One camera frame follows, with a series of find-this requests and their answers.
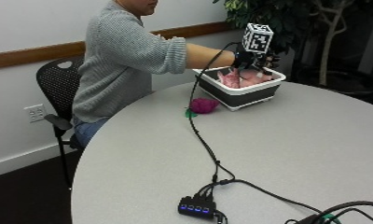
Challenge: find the pink soft toy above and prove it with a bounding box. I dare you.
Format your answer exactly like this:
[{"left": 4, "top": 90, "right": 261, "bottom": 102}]
[{"left": 215, "top": 67, "right": 274, "bottom": 90}]

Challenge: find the white marker cube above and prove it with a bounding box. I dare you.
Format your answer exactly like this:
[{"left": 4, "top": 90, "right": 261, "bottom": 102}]
[{"left": 241, "top": 22, "right": 274, "bottom": 54}]

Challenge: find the white and grey tub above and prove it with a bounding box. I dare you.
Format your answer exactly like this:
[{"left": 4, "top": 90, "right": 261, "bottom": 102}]
[{"left": 193, "top": 65, "right": 287, "bottom": 112}]

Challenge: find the green indoor tree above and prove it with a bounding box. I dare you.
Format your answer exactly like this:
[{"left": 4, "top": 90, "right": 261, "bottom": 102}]
[{"left": 213, "top": 0, "right": 373, "bottom": 88}]

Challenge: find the magenta plush fruit toy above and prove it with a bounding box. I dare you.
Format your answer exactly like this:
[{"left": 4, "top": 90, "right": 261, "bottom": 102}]
[{"left": 184, "top": 97, "right": 221, "bottom": 119}]

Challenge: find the the person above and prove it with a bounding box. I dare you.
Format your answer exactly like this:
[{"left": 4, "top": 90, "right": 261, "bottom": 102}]
[{"left": 70, "top": 0, "right": 189, "bottom": 147}]

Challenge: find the black hub with blue lights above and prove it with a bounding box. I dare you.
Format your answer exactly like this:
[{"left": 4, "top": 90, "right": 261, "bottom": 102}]
[{"left": 177, "top": 195, "right": 217, "bottom": 219}]

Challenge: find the black mesh chair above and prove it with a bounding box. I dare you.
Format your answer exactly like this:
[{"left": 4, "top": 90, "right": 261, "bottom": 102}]
[{"left": 35, "top": 55, "right": 86, "bottom": 191}]

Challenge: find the white baseboard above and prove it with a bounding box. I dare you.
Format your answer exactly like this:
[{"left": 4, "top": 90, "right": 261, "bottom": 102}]
[{"left": 0, "top": 142, "right": 78, "bottom": 179}]

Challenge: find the black glove cable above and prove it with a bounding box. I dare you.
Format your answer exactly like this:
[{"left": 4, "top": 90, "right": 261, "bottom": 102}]
[{"left": 186, "top": 41, "right": 241, "bottom": 188}]

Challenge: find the black hub cable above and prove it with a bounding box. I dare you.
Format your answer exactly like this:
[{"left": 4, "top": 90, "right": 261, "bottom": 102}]
[{"left": 194, "top": 178, "right": 323, "bottom": 215}]

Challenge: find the thick black cable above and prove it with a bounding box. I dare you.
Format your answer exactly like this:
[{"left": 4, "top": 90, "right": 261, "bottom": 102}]
[{"left": 283, "top": 200, "right": 373, "bottom": 224}]

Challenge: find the green cable tie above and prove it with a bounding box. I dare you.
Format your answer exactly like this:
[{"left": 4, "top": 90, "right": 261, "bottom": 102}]
[{"left": 318, "top": 214, "right": 340, "bottom": 224}]

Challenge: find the wooden wall rail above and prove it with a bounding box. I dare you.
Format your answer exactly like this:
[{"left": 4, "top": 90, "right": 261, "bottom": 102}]
[{"left": 0, "top": 21, "right": 237, "bottom": 71}]

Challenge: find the white wall outlet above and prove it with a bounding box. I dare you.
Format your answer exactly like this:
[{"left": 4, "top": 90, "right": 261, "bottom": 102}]
[{"left": 23, "top": 104, "right": 48, "bottom": 124}]

